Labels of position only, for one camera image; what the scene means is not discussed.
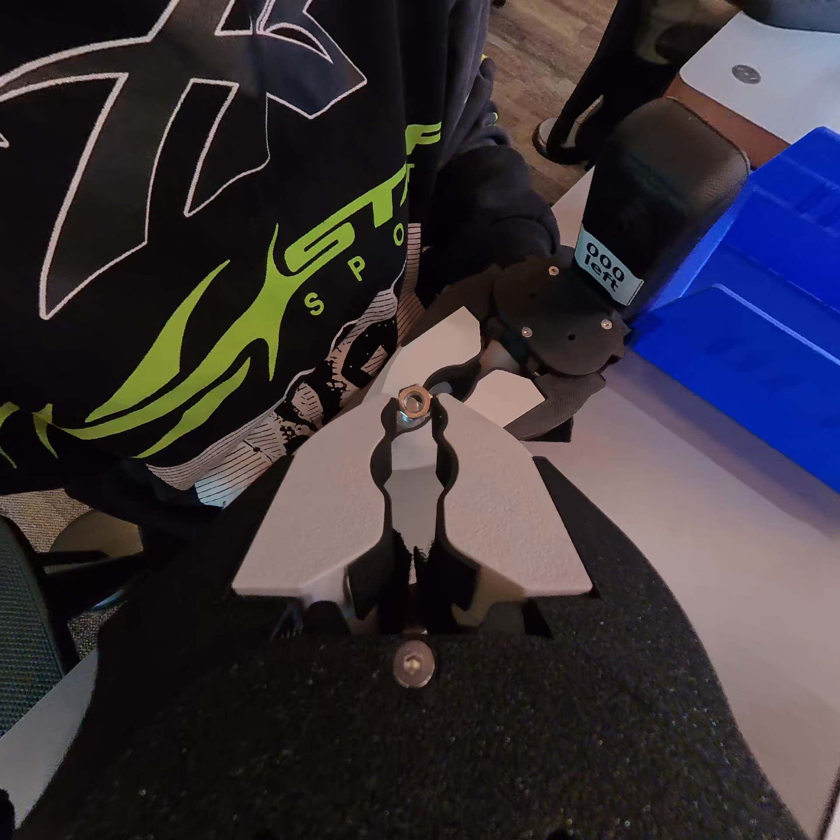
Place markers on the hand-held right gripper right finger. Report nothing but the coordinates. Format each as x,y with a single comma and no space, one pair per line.
512,519

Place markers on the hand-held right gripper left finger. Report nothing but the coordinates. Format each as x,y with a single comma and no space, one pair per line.
315,519

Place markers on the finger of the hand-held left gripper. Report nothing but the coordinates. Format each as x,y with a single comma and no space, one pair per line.
505,400
440,352

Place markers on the silver hex nut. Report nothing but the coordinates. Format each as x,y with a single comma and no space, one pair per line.
414,404

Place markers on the large blue plastic bin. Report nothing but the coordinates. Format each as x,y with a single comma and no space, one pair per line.
748,355

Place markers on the person's left forearm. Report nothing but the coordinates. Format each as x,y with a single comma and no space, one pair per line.
492,217

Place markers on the person's black printed shirt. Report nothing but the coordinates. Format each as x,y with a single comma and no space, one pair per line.
197,236

